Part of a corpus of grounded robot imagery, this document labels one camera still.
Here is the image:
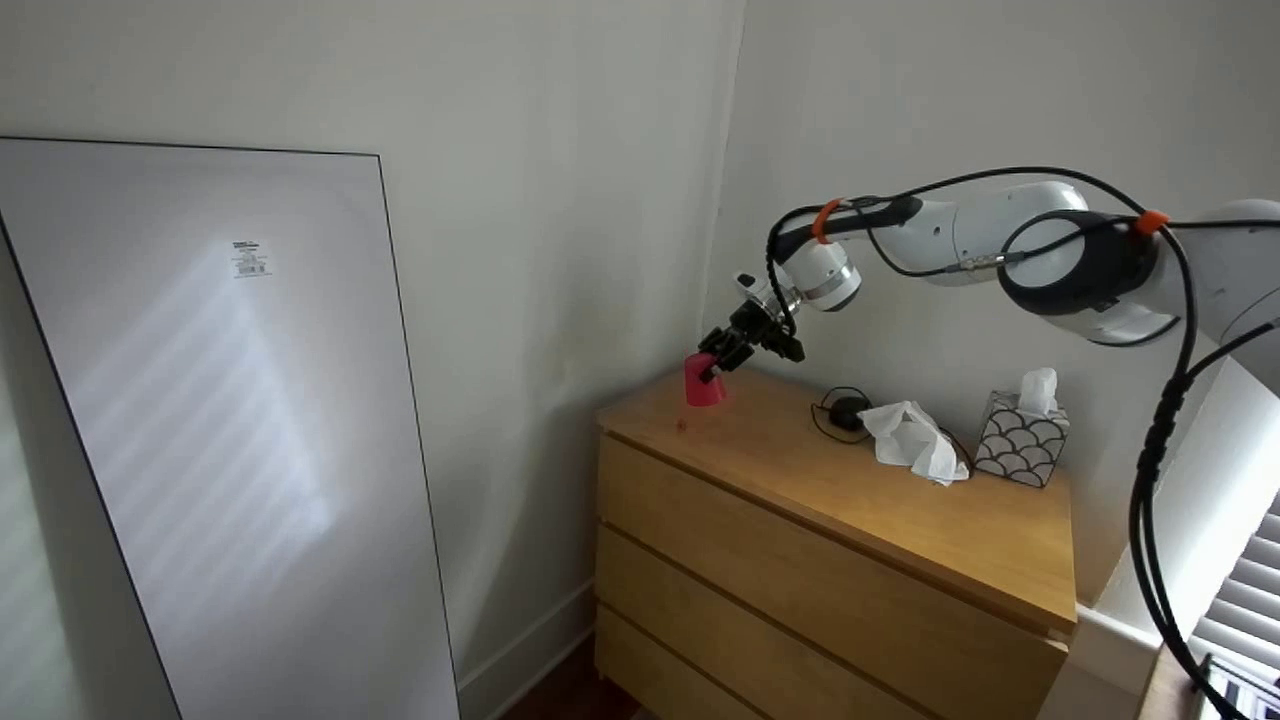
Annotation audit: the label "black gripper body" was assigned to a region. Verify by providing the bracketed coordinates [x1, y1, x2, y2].
[717, 296, 813, 369]

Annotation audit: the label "red plastic cup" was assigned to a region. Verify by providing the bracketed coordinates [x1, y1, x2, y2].
[680, 347, 738, 415]

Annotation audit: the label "crumpled white tissue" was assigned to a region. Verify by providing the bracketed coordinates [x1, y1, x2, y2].
[856, 398, 973, 493]

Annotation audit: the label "wooden dresser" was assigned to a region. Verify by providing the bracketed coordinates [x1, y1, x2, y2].
[594, 359, 1080, 720]

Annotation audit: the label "white tissue in box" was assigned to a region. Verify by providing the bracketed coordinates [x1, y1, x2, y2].
[1014, 365, 1068, 423]

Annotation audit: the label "scallop patterned tissue box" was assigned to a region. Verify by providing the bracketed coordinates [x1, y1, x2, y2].
[969, 387, 1071, 493]

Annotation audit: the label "white leaning panel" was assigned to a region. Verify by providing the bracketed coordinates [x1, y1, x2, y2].
[0, 136, 465, 720]

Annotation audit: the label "white window blinds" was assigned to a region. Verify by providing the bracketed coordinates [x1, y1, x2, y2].
[1190, 493, 1280, 720]

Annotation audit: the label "coiled black cable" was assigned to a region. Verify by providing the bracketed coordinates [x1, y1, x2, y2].
[813, 385, 880, 445]

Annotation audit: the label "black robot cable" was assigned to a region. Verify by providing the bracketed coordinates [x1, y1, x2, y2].
[760, 164, 1280, 720]

